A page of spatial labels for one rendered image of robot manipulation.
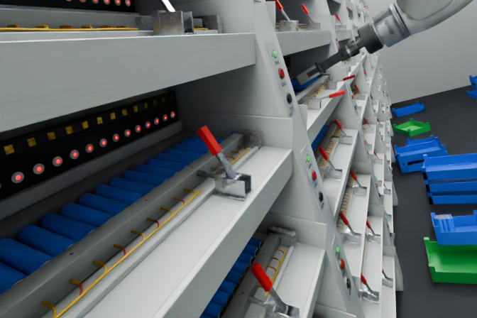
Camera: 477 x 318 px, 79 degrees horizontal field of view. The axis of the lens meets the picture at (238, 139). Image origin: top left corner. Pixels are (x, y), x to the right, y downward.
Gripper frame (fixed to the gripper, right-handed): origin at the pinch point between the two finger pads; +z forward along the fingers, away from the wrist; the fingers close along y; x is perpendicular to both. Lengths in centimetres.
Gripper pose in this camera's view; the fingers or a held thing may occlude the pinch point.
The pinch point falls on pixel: (309, 74)
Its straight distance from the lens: 90.4
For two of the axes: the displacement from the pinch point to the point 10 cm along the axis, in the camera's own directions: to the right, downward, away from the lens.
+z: -7.3, 3.9, 5.6
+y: -4.6, 3.2, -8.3
